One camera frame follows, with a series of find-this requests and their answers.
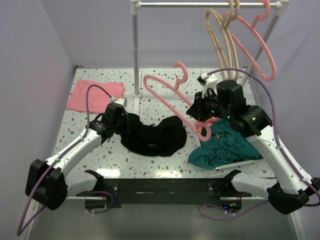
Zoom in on white clothes rack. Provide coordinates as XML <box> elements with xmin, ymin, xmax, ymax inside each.
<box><xmin>130</xmin><ymin>0</ymin><xmax>289</xmax><ymax>115</ymax></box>

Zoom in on pink folded shirt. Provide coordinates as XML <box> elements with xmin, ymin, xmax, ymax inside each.
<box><xmin>66</xmin><ymin>79</ymin><xmax>125</xmax><ymax>114</ymax></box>

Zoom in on beige wooden hanger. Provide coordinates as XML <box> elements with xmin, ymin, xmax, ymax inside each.
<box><xmin>204</xmin><ymin>8</ymin><xmax>232</xmax><ymax>69</ymax></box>
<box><xmin>222</xmin><ymin>0</ymin><xmax>240</xmax><ymax>69</ymax></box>

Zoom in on teal garment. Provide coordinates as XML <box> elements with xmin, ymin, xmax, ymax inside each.
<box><xmin>188</xmin><ymin>119</ymin><xmax>263</xmax><ymax>170</ymax></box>

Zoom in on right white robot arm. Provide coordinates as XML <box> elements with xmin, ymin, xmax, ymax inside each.
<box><xmin>186</xmin><ymin>80</ymin><xmax>320</xmax><ymax>215</ymax></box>

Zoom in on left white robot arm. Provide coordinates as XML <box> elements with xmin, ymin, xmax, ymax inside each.
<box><xmin>25</xmin><ymin>98</ymin><xmax>128</xmax><ymax>211</ymax></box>

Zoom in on pink garment in tray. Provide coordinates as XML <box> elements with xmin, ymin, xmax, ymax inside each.
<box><xmin>195</xmin><ymin>117</ymin><xmax>220</xmax><ymax>136</ymax></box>

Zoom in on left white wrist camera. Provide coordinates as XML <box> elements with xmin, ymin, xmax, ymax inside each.
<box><xmin>110</xmin><ymin>97</ymin><xmax>128</xmax><ymax>108</ymax></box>

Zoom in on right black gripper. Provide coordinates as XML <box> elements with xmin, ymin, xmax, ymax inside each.
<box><xmin>187</xmin><ymin>88</ymin><xmax>232</xmax><ymax>122</ymax></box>

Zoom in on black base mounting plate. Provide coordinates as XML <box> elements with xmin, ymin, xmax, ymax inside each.
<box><xmin>77</xmin><ymin>176</ymin><xmax>252</xmax><ymax>209</ymax></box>

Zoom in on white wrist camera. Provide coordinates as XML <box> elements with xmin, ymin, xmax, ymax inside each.
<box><xmin>110</xmin><ymin>97</ymin><xmax>128</xmax><ymax>108</ymax></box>
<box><xmin>197</xmin><ymin>72</ymin><xmax>218</xmax><ymax>99</ymax></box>

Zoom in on black shorts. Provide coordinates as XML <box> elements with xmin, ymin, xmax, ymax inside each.
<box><xmin>120</xmin><ymin>113</ymin><xmax>187</xmax><ymax>157</ymax></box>

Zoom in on pink plastic hanger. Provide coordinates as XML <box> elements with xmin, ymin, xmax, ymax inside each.
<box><xmin>223</xmin><ymin>0</ymin><xmax>277</xmax><ymax>82</ymax></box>
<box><xmin>143</xmin><ymin>61</ymin><xmax>213</xmax><ymax>142</ymax></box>

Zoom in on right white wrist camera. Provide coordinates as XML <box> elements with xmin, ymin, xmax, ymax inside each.
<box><xmin>197</xmin><ymin>72</ymin><xmax>218</xmax><ymax>99</ymax></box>

